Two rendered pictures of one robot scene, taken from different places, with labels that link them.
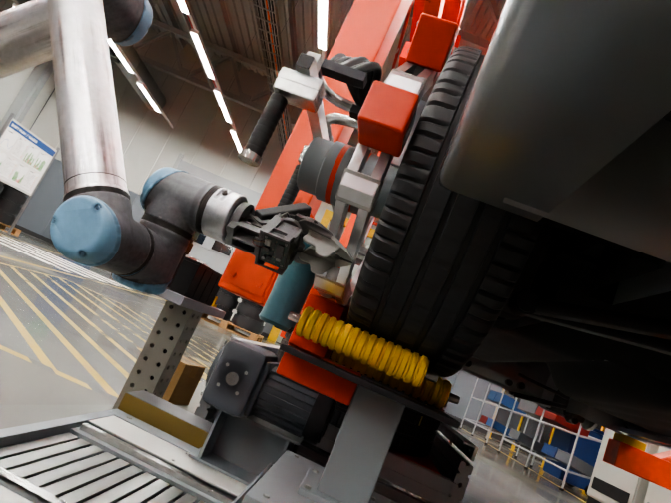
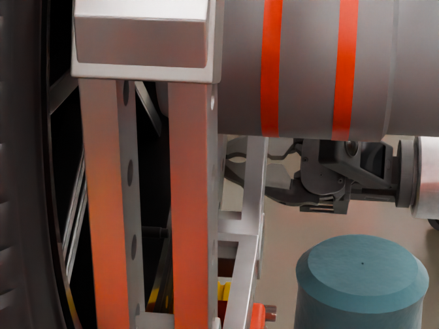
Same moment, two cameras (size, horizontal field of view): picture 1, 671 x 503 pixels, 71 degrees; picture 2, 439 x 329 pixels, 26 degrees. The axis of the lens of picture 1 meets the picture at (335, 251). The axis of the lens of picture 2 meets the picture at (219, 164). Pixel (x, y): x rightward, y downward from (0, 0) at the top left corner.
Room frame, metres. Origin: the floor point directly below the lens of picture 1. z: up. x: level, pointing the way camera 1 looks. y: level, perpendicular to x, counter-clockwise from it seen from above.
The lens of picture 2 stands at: (1.67, -0.05, 1.10)
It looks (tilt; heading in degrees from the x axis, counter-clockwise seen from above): 28 degrees down; 178
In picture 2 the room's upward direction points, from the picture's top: straight up
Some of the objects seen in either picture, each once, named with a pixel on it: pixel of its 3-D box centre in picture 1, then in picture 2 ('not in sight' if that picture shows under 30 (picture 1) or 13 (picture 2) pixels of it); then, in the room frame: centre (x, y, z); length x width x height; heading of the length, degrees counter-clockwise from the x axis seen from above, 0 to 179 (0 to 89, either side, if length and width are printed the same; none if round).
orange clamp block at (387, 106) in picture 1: (386, 120); not in sight; (0.70, 0.01, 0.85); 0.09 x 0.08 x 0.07; 171
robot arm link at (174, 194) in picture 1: (183, 200); not in sight; (0.83, 0.28, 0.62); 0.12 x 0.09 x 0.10; 81
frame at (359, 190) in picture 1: (378, 189); (214, 39); (1.01, -0.03, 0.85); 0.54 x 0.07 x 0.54; 171
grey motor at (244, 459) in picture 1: (277, 420); not in sight; (1.32, -0.04, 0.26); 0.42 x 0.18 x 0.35; 81
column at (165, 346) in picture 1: (158, 361); not in sight; (1.69, 0.41, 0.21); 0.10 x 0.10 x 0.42; 81
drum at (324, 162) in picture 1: (349, 178); (311, 43); (1.02, 0.04, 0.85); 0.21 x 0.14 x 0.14; 81
